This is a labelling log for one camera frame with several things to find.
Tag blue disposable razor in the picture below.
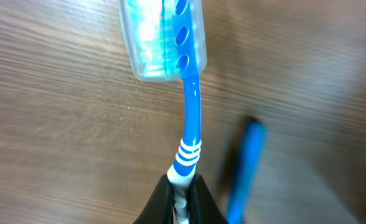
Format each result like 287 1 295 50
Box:
226 120 266 224

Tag blue white toothbrush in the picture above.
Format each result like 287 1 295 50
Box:
118 0 207 223

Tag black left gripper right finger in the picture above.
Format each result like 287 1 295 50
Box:
188 173 228 224

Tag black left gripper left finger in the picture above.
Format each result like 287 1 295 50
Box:
133 174 174 224

